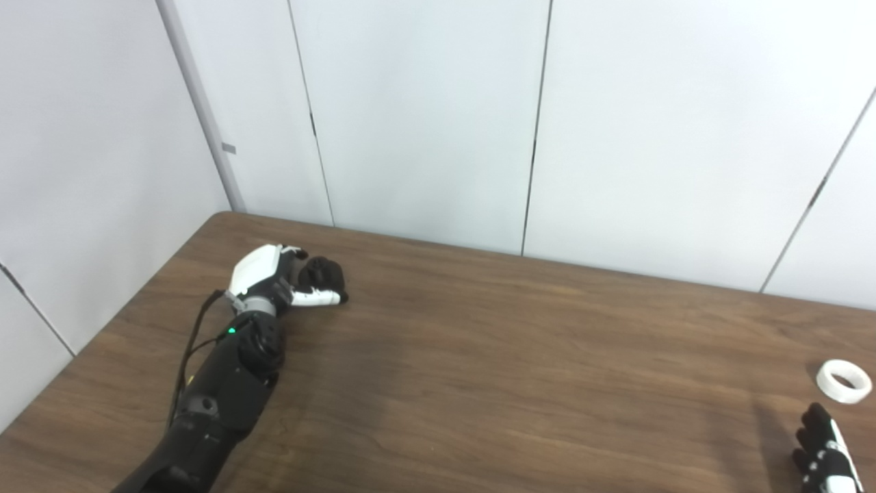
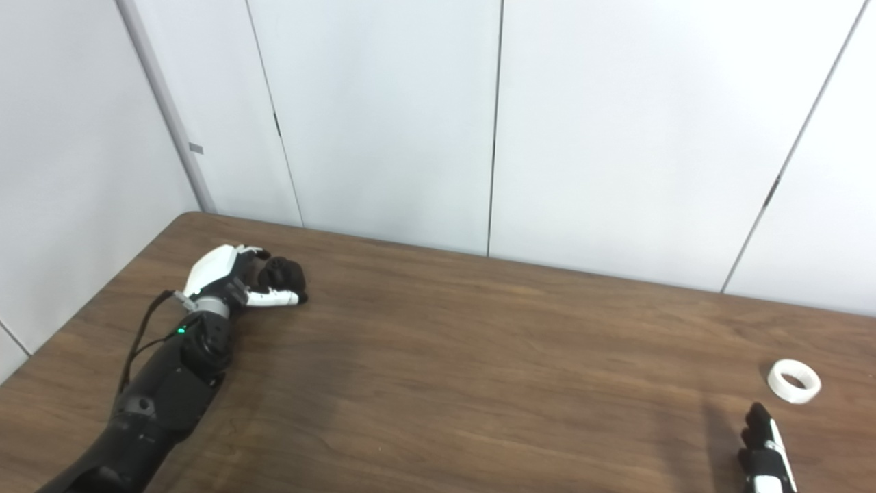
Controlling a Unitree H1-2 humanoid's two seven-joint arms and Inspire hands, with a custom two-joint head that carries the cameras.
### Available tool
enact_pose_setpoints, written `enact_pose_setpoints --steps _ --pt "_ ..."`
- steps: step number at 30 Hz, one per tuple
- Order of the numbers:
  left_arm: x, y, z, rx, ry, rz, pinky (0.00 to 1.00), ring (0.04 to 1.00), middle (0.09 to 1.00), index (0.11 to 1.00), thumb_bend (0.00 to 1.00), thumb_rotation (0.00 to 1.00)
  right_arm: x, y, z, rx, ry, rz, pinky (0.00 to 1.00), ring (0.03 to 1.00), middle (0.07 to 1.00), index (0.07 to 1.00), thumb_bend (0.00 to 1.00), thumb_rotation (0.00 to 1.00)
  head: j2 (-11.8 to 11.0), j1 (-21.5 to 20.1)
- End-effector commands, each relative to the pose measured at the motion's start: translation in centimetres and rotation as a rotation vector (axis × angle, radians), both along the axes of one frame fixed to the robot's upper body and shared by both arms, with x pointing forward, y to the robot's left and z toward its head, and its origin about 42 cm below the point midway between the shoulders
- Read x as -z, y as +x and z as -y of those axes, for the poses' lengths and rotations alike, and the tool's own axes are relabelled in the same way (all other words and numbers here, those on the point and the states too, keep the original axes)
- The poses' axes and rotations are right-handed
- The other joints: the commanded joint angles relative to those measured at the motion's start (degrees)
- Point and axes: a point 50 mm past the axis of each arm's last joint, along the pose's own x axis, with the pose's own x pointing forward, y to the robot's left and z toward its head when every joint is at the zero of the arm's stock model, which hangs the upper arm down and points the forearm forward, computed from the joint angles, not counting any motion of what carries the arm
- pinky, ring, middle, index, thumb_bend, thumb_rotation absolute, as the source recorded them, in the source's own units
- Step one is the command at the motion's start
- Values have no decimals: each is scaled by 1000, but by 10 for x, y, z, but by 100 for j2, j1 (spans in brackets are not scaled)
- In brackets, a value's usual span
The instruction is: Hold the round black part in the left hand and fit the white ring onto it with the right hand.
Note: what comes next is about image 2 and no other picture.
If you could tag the grey wall corner post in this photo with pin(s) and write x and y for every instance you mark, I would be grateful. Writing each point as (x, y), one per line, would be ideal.
(174, 123)

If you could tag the round black plastic part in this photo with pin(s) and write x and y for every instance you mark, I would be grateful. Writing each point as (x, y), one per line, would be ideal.
(284, 274)

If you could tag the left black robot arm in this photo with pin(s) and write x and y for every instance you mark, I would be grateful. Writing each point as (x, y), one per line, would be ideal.
(164, 397)

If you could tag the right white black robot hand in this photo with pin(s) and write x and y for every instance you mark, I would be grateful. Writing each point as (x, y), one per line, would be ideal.
(763, 455)

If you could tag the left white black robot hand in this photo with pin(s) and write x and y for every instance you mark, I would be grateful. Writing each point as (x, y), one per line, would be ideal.
(213, 267)

